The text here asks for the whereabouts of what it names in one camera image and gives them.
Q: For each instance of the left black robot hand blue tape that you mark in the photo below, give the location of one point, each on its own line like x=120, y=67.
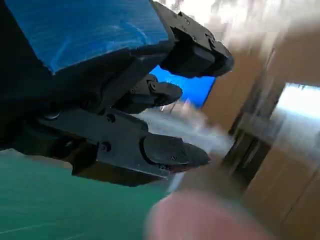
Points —
x=75, y=100

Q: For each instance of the green cutting mat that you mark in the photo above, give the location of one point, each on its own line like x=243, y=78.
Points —
x=62, y=207

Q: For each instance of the blue lit monitor screen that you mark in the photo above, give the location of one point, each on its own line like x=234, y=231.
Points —
x=197, y=90

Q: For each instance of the pink bowl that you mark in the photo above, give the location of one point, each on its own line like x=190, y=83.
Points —
x=205, y=220

